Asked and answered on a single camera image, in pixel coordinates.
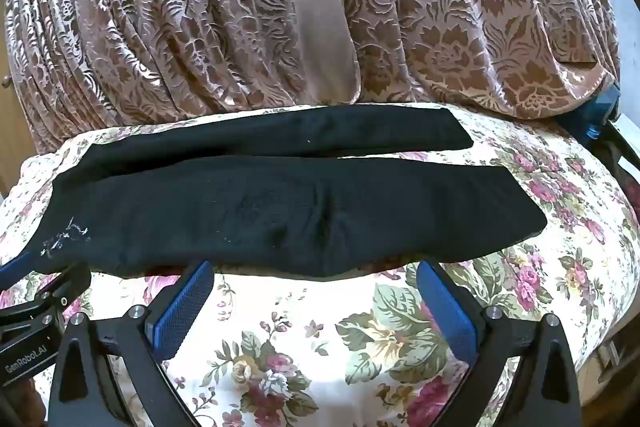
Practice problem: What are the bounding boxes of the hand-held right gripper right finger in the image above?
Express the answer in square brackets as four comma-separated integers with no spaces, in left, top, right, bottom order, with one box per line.
[416,260,584,427]

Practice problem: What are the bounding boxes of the black pants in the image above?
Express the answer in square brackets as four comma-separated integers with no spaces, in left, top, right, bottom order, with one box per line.
[22,106,548,280]

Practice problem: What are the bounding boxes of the wooden door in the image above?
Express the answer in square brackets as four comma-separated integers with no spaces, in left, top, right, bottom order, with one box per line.
[0,57,36,188]

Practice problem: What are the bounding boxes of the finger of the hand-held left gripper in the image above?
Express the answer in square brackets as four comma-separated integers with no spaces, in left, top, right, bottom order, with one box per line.
[0,252,37,290]
[0,261,93,348]

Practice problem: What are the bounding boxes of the brown patterned curtain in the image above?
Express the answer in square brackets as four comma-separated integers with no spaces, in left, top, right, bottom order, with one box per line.
[325,0,621,122]
[2,0,362,155]

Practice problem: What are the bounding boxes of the dark object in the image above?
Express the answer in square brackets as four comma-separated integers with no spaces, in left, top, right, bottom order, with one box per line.
[595,119,640,212]

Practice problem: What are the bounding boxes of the blue plastic object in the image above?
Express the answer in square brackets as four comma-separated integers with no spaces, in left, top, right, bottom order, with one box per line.
[570,82,622,144]

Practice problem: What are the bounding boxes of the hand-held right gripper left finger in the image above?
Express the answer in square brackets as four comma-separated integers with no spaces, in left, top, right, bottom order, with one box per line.
[47,259,216,427]

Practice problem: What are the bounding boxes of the floral bedspread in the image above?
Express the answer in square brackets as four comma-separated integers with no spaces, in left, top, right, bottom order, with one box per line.
[0,104,640,427]

